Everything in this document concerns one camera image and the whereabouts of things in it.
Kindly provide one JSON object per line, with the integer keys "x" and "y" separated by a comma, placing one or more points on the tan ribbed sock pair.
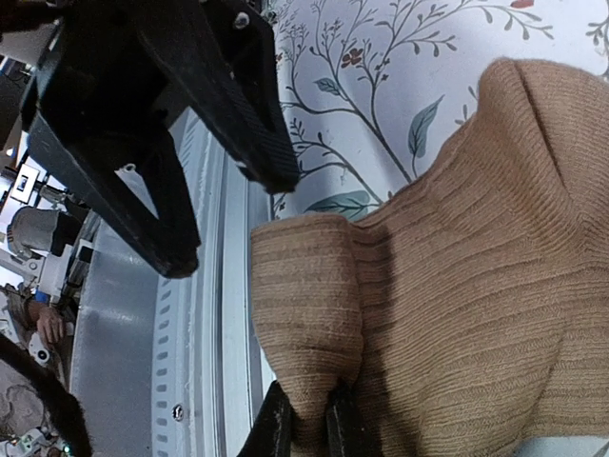
{"x": 470, "y": 312}

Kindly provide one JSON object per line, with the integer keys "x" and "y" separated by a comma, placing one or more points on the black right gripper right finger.
{"x": 347, "y": 434}

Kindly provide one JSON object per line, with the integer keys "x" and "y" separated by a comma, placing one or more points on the floral patterned table mat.
{"x": 371, "y": 89}

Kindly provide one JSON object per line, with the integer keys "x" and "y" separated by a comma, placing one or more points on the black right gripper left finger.
{"x": 270, "y": 435}

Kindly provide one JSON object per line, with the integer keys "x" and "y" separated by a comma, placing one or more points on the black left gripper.
{"x": 120, "y": 62}

